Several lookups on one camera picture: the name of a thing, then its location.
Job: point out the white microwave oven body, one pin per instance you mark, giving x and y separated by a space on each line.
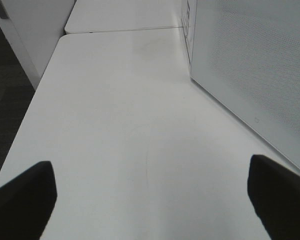
250 62

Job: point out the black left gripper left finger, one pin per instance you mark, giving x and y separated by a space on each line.
27 202

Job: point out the white microwave door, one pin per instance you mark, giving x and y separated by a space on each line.
255 65

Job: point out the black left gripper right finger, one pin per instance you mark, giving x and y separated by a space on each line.
274 192

